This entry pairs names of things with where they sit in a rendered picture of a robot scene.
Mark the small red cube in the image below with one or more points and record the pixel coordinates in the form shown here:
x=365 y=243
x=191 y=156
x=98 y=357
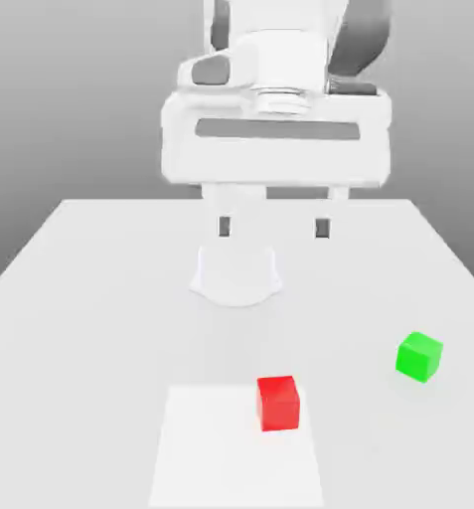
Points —
x=278 y=404

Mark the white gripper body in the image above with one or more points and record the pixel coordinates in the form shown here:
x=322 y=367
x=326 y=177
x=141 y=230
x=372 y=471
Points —
x=276 y=159

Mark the small green cube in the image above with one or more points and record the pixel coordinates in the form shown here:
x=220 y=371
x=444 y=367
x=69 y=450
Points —
x=418 y=357

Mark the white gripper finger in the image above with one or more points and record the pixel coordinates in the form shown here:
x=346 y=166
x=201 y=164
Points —
x=223 y=227
x=322 y=228

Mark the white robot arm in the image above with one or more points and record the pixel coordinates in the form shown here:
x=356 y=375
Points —
x=284 y=51

